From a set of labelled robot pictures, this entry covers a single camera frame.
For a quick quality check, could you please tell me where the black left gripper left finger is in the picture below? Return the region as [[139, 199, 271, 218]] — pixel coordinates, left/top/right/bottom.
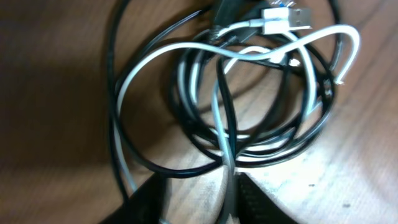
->
[[99, 173, 169, 224]]

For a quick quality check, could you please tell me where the white USB cable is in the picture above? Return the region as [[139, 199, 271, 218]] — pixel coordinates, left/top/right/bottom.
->
[[113, 7, 361, 194]]

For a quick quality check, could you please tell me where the thin black USB cable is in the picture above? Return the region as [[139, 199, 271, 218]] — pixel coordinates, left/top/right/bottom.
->
[[214, 55, 240, 175]]

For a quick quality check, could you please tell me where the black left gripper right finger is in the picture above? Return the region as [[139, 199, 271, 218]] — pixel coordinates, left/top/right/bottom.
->
[[237, 173, 297, 224]]

